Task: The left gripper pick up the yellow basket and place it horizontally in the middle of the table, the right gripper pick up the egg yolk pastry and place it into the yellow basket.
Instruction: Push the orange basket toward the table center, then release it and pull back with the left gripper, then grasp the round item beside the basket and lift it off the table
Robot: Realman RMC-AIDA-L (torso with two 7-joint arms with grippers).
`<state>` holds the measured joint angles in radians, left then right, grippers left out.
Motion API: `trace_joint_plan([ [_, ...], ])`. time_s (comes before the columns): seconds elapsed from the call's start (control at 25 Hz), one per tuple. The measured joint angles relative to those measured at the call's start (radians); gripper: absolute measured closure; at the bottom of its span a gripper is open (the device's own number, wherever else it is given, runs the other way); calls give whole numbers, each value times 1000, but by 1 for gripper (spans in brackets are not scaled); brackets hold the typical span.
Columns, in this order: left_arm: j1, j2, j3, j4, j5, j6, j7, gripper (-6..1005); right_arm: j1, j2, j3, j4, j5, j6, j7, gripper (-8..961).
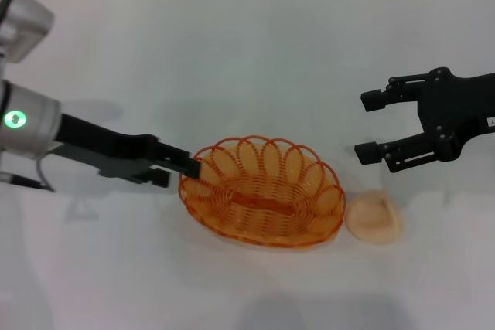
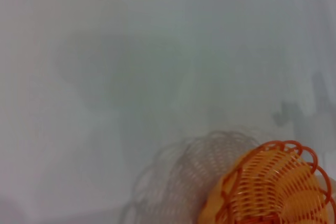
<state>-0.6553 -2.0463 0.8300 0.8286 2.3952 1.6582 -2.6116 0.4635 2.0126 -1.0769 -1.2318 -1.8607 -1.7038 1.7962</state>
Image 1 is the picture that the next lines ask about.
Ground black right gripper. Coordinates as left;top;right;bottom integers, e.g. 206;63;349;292
353;67;495;175

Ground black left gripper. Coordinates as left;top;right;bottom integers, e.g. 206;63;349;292
53;112;203;189

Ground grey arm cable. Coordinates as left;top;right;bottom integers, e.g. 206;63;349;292
0;156;56;193

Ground orange woven plastic basket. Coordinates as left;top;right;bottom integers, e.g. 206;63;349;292
178;134;347;250

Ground pale toy peach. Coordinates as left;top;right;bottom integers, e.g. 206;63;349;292
343;189;402;247

